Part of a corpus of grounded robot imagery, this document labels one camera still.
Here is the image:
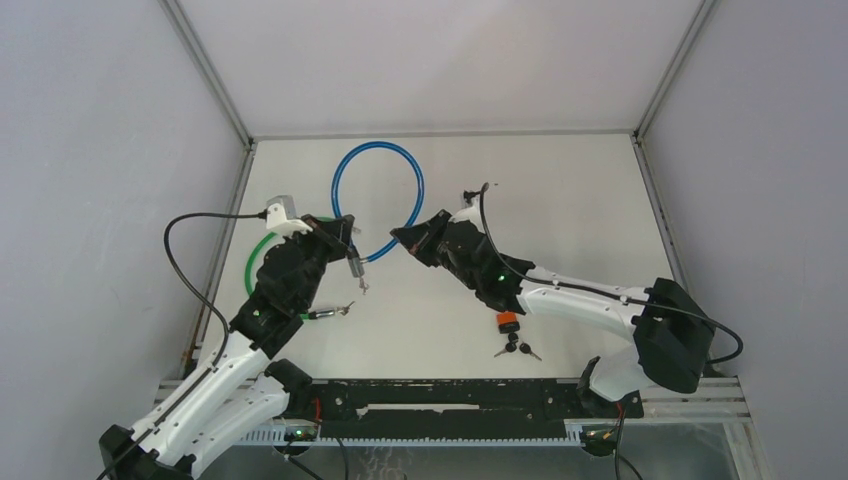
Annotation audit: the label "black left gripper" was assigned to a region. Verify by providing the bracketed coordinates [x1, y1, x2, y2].
[284, 214, 354, 310]

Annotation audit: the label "blue cable lock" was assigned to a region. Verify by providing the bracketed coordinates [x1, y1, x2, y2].
[329, 140, 426, 275]

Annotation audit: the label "silver keys of green lock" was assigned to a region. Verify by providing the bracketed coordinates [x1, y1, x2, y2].
[336, 301, 355, 316]

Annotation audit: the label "green cable lock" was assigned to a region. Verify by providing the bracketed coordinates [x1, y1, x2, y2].
[245, 233, 338, 320]

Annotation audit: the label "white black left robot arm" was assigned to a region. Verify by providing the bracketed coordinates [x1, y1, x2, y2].
[99, 211, 354, 479]

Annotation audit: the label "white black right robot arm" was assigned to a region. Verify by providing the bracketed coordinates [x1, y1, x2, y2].
[391, 211, 715, 416]

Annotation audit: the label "orange black padlock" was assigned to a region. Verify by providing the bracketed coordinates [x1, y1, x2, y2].
[496, 312, 521, 335]

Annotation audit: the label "black head padlock keys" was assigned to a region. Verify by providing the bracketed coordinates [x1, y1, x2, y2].
[493, 332, 542, 361]

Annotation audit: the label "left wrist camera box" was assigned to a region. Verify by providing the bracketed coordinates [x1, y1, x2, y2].
[265, 195, 313, 238]

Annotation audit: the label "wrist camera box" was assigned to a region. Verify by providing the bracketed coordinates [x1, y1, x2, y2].
[265, 195, 313, 238]
[450, 190, 484, 231]

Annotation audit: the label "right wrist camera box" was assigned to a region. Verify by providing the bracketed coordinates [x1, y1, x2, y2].
[450, 190, 484, 231]

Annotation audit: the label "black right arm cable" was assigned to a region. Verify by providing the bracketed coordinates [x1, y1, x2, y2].
[463, 182, 745, 367]

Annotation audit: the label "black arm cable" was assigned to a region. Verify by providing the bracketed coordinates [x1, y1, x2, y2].
[463, 182, 745, 367]
[95, 211, 270, 480]

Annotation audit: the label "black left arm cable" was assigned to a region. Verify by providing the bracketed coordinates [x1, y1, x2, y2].
[95, 211, 270, 480]

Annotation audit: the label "black mounting rail base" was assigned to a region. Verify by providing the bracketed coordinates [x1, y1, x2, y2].
[281, 378, 644, 429]

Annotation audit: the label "white slotted cable duct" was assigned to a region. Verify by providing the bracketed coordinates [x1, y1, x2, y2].
[235, 417, 585, 447]

